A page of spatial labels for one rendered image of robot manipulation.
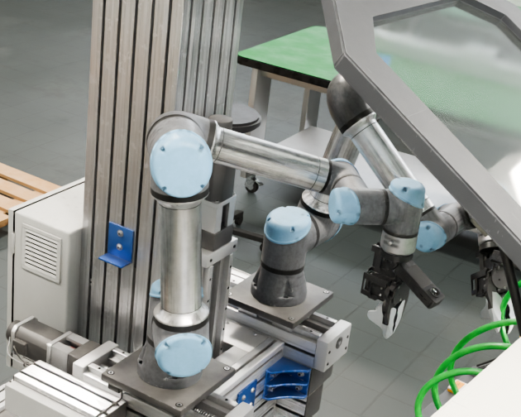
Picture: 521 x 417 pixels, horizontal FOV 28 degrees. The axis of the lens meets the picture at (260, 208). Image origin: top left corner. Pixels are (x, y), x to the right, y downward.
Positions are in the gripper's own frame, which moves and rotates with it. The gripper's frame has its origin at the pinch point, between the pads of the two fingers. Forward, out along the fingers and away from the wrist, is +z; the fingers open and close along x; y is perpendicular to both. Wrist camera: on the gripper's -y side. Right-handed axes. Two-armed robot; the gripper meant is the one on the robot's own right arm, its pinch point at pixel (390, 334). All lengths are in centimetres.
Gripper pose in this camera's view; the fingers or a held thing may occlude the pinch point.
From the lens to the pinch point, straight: 230.2
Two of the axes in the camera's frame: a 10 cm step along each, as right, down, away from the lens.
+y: -7.9, -3.3, 5.1
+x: -6.0, 2.7, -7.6
